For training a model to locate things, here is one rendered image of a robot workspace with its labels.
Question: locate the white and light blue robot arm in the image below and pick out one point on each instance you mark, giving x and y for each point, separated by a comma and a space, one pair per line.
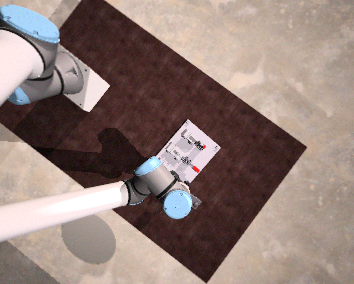
28, 48

